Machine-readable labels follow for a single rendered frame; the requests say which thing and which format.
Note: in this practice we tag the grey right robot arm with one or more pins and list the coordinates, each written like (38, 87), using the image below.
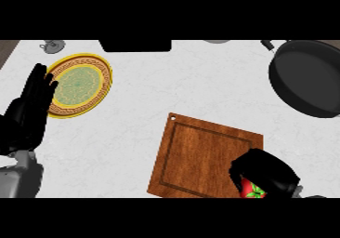
(309, 193)

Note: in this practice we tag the small grey metal fixture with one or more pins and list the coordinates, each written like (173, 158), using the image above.
(52, 46)

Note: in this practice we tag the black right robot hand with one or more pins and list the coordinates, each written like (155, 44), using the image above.
(269, 172)

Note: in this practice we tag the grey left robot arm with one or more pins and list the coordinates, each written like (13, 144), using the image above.
(17, 178)

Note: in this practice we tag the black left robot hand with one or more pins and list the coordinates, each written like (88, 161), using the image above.
(24, 114)

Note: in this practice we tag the yellow patterned plate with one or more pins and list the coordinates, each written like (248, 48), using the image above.
(80, 85)

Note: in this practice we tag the red tomato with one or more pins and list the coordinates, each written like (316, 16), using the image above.
(251, 189)

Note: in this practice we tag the brown wooden cutting board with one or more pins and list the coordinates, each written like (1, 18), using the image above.
(201, 158)

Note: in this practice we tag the grey round object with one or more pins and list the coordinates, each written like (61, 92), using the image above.
(217, 41)

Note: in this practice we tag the black pot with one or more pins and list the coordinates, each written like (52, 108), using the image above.
(310, 77)

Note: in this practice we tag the black rectangular appliance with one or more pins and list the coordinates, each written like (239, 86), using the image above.
(136, 45)

